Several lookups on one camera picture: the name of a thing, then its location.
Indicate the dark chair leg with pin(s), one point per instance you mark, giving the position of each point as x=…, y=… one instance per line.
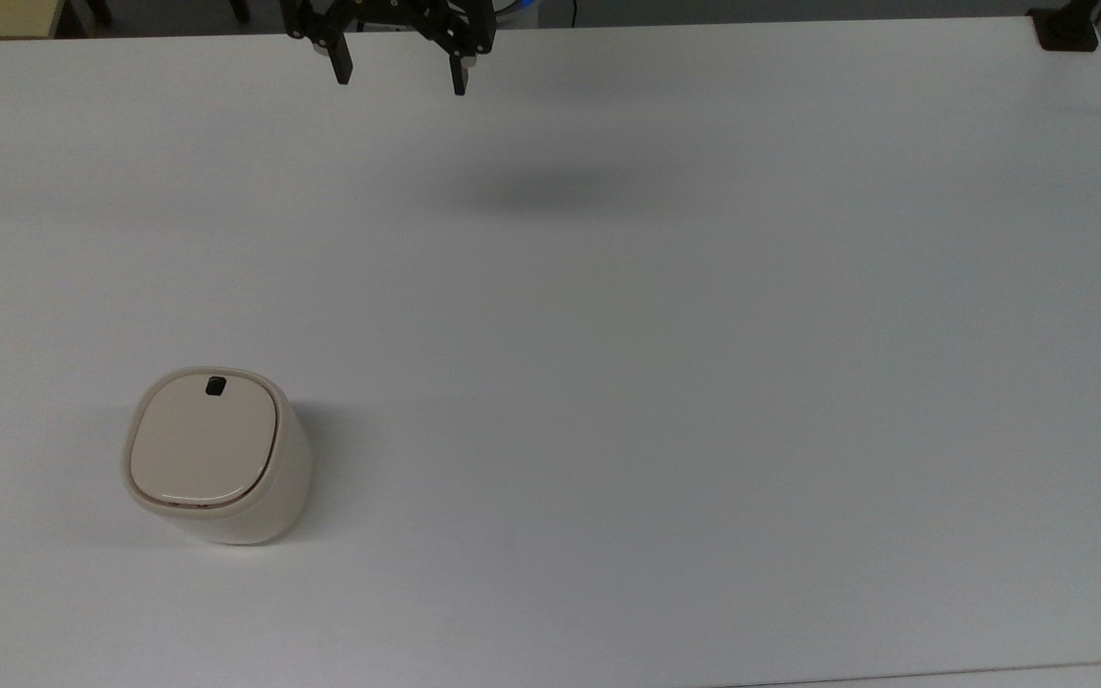
x=240, y=8
x=98, y=10

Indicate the black table clamp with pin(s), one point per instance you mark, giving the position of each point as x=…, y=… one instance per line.
x=1065, y=31

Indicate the black bin latch button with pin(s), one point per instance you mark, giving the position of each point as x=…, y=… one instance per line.
x=216, y=386

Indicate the cream trash bin body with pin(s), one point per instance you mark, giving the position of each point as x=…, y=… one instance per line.
x=275, y=506

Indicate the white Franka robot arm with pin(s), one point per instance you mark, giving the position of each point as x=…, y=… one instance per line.
x=518, y=6

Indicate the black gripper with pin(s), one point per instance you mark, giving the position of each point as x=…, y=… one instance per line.
x=386, y=10

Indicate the cream trash bin lid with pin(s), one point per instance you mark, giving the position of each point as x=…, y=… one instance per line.
x=202, y=449

